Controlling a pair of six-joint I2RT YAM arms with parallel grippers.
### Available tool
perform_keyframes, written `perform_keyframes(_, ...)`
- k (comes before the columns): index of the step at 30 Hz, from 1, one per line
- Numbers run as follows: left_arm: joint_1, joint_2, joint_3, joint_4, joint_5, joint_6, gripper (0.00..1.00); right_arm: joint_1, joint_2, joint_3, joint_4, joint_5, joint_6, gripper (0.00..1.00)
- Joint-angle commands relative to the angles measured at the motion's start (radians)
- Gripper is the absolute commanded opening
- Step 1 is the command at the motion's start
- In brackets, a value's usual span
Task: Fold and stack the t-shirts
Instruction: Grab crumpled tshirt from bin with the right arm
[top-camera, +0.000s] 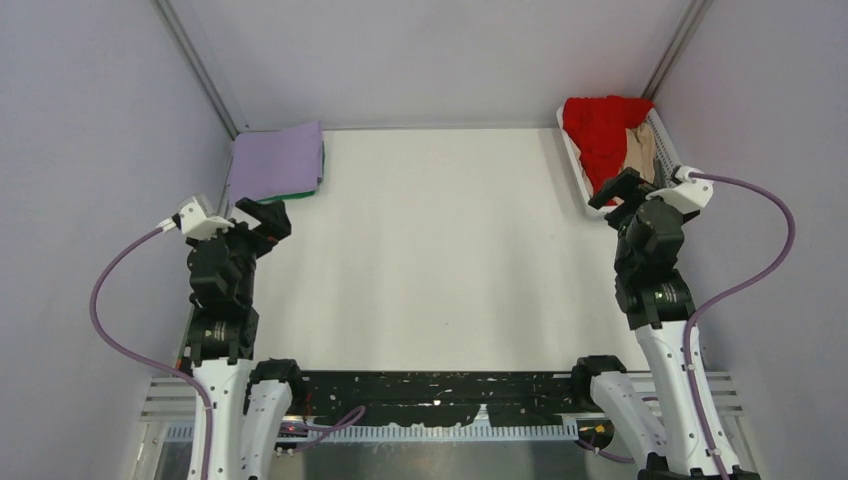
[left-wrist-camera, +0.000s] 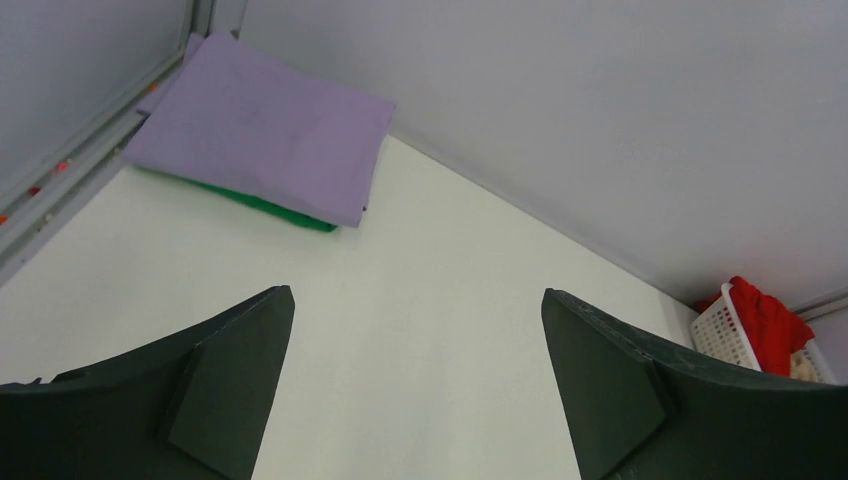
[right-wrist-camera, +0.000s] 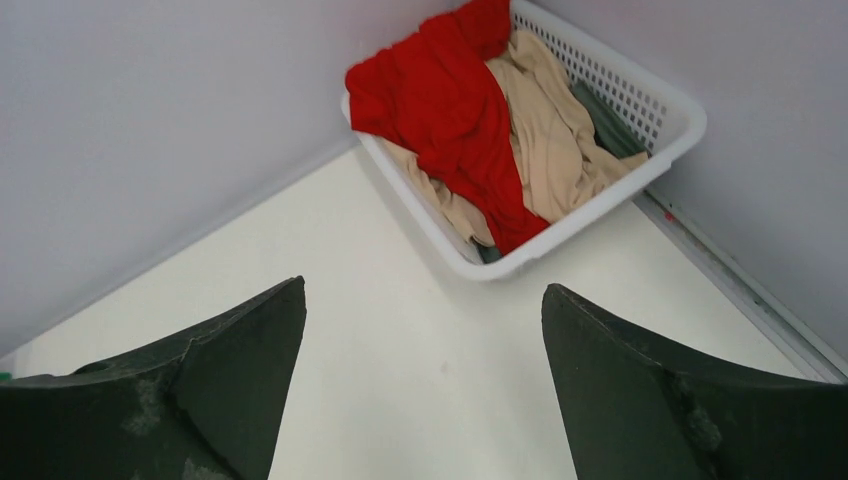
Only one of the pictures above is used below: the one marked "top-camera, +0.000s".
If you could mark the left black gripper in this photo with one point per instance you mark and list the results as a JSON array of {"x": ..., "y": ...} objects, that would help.
[{"x": 273, "y": 227}]

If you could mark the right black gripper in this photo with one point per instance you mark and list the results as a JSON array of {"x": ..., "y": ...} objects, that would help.
[{"x": 630, "y": 181}]

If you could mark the red t shirt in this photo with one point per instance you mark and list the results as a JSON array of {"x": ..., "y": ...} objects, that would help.
[{"x": 598, "y": 126}]

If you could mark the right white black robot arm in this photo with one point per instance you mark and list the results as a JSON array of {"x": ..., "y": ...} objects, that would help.
[{"x": 686, "y": 439}]

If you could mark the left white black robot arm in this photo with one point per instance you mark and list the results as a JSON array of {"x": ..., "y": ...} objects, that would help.
[{"x": 240, "y": 402}]

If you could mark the folded purple t shirt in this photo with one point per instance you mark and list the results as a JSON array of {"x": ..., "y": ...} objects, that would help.
[{"x": 268, "y": 163}]

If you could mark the folded green t shirt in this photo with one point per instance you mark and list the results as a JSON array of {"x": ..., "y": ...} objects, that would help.
[{"x": 306, "y": 193}]

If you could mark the beige crumpled t shirt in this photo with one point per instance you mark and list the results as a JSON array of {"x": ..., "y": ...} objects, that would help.
[{"x": 641, "y": 151}]

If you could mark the white plastic basket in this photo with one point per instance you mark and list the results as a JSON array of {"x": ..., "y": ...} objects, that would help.
[{"x": 666, "y": 160}]

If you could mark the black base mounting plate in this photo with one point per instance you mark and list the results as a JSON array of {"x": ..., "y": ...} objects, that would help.
[{"x": 439, "y": 399}]

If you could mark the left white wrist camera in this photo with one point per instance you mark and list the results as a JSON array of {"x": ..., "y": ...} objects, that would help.
[{"x": 196, "y": 219}]

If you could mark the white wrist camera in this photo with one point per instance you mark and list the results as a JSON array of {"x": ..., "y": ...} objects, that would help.
[
  {"x": 687, "y": 193},
  {"x": 196, "y": 219}
]

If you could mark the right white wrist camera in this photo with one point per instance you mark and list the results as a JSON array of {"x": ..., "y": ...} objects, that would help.
[{"x": 687, "y": 193}]

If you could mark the aluminium frame rail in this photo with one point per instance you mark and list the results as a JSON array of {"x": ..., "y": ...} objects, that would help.
[{"x": 570, "y": 427}]

